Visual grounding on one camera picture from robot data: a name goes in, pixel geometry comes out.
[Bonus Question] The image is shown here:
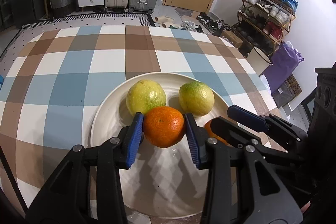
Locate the orange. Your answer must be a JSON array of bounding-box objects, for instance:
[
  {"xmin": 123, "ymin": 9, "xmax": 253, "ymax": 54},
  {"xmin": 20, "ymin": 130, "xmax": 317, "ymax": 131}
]
[
  {"xmin": 204, "ymin": 120, "xmax": 229, "ymax": 146},
  {"xmin": 143, "ymin": 106, "xmax": 185, "ymax": 148}
]

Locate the yellow round fruit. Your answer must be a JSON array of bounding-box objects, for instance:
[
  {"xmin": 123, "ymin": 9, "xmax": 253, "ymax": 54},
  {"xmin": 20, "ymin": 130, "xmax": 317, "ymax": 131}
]
[{"xmin": 126, "ymin": 80, "xmax": 166, "ymax": 116}]

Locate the green round fruit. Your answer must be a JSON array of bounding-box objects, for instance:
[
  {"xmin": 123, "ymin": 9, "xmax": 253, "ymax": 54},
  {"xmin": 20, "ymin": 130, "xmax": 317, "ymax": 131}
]
[{"xmin": 179, "ymin": 81, "xmax": 215, "ymax": 117}]

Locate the white waste bin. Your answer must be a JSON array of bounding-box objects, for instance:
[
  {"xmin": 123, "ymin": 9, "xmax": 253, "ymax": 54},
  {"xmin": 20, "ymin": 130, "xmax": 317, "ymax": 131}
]
[{"xmin": 246, "ymin": 47, "xmax": 273, "ymax": 76}]

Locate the purple bag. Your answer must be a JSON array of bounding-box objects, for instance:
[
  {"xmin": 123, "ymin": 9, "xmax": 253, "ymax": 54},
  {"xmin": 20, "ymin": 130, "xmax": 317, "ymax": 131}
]
[{"xmin": 262, "ymin": 42, "xmax": 304, "ymax": 93}]

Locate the cardboard box on floor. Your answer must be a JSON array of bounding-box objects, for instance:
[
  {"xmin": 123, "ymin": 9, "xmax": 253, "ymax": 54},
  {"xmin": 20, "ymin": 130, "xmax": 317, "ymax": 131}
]
[{"xmin": 222, "ymin": 30, "xmax": 243, "ymax": 49}]

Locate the wooden shoe rack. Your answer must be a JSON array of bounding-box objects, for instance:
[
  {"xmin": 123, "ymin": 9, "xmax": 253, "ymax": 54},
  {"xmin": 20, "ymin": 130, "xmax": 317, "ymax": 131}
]
[{"xmin": 234, "ymin": 0, "xmax": 298, "ymax": 56}]

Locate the checkered tablecloth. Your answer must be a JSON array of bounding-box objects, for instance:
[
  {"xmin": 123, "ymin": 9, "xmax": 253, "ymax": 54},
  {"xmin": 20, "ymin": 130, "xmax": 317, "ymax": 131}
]
[{"xmin": 0, "ymin": 25, "xmax": 289, "ymax": 224}]

